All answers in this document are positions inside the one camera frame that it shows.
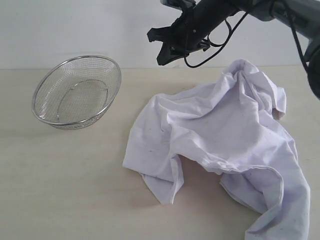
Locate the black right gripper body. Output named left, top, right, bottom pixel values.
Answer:
left=146, top=0, right=241, bottom=55

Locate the white t-shirt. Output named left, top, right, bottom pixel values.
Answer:
left=122, top=59, right=311, bottom=240

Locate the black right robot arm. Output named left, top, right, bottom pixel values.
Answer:
left=147, top=0, right=320, bottom=98

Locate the metal mesh basket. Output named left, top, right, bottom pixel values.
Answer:
left=32, top=55, right=122, bottom=130

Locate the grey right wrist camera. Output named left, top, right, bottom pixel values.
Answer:
left=160, top=0, right=197, bottom=11

